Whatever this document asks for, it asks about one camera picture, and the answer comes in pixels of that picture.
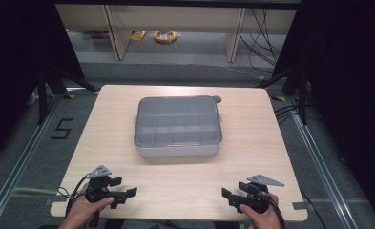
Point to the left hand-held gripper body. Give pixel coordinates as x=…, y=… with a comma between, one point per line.
x=100, y=189

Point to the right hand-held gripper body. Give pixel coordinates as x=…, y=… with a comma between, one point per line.
x=255, y=195

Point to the grey compartment box with lid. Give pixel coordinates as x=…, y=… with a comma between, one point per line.
x=178, y=125

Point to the person's right hand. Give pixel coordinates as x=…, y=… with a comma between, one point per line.
x=262, y=219

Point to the person's left hand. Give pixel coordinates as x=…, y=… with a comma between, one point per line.
x=85, y=211

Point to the grey tape strip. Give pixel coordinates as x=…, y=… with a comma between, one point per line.
x=299, y=205

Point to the small grey round disc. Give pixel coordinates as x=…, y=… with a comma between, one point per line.
x=218, y=99

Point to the black metal stand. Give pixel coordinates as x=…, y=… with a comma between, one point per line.
x=48, y=86
x=298, y=86

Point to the black curtain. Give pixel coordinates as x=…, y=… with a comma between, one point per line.
x=347, y=95
x=19, y=63

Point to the yellow packet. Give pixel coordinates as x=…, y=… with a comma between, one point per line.
x=138, y=36

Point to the orange tape roll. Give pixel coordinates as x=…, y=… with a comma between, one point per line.
x=165, y=37

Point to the aluminium floor rail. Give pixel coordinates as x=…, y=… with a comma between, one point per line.
x=322, y=165
x=23, y=159

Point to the light wooden desk frame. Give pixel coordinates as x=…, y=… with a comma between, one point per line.
x=175, y=28

